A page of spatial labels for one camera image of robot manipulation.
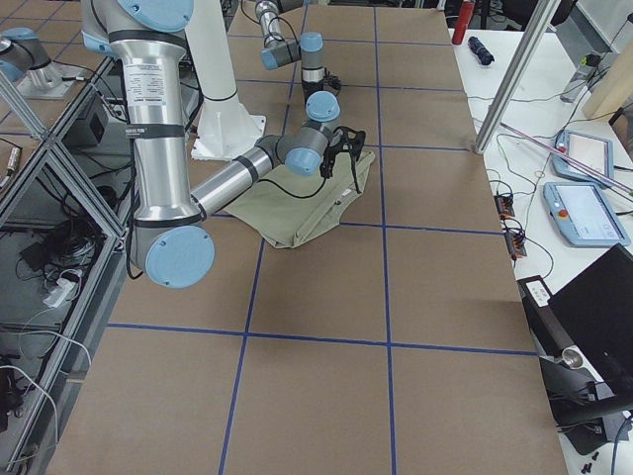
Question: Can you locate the black box under frame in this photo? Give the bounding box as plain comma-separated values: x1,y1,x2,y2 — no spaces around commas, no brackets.
62,99,109,147

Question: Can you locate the far blue teach pendant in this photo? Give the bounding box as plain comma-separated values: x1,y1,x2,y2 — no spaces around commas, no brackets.
550,131,614,188

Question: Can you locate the olive green long-sleeve shirt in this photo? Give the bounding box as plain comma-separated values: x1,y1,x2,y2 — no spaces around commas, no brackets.
226,151,375,249

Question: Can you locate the black monitor on stand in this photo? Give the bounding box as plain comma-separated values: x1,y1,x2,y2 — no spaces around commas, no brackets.
541,244,632,455

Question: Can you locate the blue teach pendant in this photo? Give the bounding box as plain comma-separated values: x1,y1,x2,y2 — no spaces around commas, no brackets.
543,182,631,248
550,131,614,188

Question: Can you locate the near blue teach pendant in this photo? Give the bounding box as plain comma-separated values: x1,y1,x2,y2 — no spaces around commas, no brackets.
543,182,631,248

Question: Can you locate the aluminium frame rail right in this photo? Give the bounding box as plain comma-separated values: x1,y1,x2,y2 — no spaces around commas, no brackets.
1,59,131,474

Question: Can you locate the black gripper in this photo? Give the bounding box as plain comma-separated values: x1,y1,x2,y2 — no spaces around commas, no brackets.
319,142,342,179

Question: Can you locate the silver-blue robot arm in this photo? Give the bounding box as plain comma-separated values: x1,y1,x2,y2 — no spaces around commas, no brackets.
255,1,326,102
81,1,342,289

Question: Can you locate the black power adapter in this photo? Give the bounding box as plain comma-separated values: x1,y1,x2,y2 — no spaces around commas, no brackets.
517,276,585,370

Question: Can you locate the orange terminal block strip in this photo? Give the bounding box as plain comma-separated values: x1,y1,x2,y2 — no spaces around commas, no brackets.
494,193,527,261

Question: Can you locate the folded dark blue umbrella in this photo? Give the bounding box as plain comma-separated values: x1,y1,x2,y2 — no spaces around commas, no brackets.
468,36,495,66

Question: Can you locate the red bottle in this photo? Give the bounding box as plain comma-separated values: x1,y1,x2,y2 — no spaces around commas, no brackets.
451,0,476,46

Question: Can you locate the aluminium frame post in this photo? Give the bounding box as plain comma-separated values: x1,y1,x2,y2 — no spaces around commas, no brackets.
474,0,561,154

